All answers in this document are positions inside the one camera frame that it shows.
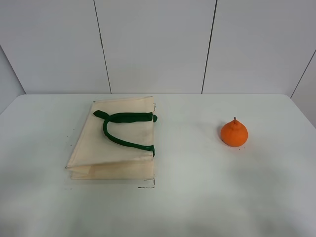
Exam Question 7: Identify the white linen bag green handles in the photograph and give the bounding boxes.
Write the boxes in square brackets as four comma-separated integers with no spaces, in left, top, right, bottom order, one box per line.
[66,96,157,180]

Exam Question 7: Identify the orange with stem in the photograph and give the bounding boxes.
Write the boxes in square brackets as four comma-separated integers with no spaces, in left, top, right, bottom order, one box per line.
[220,117,248,147]

